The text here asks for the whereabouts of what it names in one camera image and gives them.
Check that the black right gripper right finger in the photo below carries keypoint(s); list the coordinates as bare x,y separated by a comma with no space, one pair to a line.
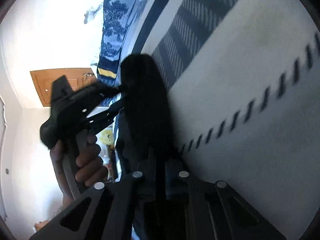
201,210

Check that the wooden door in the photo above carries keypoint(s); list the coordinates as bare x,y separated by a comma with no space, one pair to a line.
43,79

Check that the blue white patterned bedsheet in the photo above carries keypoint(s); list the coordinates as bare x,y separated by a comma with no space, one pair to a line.
109,22

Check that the black small garment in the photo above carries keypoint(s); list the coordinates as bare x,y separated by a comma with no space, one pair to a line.
146,141

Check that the left hand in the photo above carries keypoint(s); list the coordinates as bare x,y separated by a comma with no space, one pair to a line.
91,168

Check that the grey striped bed blanket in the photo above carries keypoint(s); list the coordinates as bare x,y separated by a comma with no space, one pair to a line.
243,85

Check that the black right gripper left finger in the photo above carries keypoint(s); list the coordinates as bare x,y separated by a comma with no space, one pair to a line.
110,210

